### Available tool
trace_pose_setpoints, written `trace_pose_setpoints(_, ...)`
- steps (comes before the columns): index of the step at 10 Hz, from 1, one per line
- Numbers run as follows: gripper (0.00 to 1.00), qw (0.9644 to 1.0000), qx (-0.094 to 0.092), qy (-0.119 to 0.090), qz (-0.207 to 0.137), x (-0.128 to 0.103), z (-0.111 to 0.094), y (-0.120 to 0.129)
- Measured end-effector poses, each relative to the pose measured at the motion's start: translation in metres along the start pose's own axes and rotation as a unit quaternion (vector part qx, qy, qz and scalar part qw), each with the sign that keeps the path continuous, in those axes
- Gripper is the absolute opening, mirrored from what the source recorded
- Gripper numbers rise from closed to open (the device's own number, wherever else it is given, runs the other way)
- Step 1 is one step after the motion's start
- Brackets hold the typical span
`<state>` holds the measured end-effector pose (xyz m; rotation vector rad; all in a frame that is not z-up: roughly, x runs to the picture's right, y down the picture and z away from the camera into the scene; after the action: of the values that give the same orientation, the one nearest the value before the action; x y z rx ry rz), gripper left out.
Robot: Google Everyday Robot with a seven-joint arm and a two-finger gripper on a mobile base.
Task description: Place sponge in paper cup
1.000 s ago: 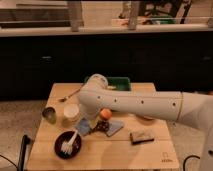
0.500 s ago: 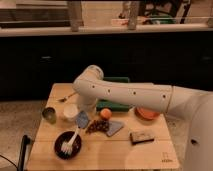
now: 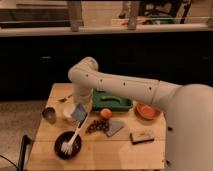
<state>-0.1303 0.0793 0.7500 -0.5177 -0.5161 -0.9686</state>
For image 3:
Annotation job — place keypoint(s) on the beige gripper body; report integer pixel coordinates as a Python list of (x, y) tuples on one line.
[(87, 106)]

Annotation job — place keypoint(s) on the black and tan sponge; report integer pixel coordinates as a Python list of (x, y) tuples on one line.
[(141, 137)]

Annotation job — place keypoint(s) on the bunch of dark grapes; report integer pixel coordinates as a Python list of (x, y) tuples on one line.
[(98, 125)]

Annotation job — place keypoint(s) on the dark brown bowl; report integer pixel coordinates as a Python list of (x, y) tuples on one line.
[(65, 137)]

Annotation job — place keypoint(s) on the orange plastic bowl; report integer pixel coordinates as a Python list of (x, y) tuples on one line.
[(147, 111)]

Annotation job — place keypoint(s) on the white dish brush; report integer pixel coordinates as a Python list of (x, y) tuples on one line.
[(67, 145)]

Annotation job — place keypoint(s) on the white paper cup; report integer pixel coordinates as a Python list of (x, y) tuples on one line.
[(68, 110)]

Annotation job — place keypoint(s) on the blue sponge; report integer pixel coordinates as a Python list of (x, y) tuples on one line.
[(79, 113)]

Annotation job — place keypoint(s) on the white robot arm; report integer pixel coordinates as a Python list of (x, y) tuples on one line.
[(188, 110)]

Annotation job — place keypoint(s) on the green cucumber toy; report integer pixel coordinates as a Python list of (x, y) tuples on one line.
[(105, 98)]

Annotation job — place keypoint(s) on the orange fruit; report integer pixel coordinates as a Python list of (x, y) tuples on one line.
[(106, 113)]

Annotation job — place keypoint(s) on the grey cloth piece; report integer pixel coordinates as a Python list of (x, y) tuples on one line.
[(114, 127)]

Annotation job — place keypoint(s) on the black clamp stand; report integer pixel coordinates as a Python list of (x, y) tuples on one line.
[(24, 143)]

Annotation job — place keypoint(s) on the green metal cup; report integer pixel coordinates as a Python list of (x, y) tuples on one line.
[(49, 114)]

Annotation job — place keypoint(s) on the green plastic tray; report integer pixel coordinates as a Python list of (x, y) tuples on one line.
[(124, 106)]

